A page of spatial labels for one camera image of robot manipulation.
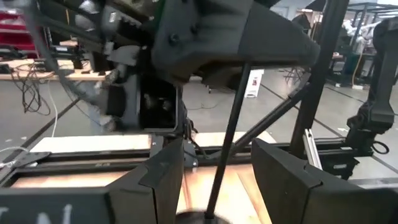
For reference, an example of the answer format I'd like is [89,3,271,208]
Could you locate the white floor sign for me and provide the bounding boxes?
[244,68,265,99]

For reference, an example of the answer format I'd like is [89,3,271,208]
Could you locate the silver aluminium bar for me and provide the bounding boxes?
[303,128,324,170]

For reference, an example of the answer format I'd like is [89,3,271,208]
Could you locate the black cable tangle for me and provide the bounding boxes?
[9,62,60,116]

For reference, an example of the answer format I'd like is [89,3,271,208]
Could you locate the black metal candlestick holder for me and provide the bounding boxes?
[175,63,252,224]

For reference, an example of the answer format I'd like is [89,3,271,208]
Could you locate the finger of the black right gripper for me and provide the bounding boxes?
[150,0,322,85]

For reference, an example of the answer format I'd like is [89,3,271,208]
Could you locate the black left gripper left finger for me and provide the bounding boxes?
[106,138,185,224]

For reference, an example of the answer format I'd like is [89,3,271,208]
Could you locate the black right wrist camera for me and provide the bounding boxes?
[138,74,181,133]

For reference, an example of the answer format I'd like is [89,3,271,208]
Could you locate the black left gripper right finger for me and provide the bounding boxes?
[251,138,398,224]

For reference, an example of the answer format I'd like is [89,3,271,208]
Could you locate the wire rack with red bins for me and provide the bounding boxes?
[0,11,40,60]

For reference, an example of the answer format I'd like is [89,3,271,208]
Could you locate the wooden work table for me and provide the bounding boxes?
[0,57,110,83]

